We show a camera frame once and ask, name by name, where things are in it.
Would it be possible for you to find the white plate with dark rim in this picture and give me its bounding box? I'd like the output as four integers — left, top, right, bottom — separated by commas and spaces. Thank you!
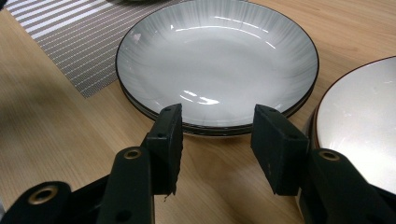
115, 0, 320, 129
120, 83, 316, 137

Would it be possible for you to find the white bowl with dark rim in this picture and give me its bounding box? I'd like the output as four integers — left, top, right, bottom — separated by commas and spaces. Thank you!
298, 55, 396, 195

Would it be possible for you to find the grey striped placemat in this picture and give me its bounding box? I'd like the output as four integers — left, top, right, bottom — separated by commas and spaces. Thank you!
4, 0, 185, 99

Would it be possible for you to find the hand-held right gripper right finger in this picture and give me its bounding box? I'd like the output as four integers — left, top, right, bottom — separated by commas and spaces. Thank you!
251, 104, 311, 196

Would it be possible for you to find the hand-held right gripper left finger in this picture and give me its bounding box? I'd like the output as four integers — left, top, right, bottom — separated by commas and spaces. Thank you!
141, 103, 184, 196

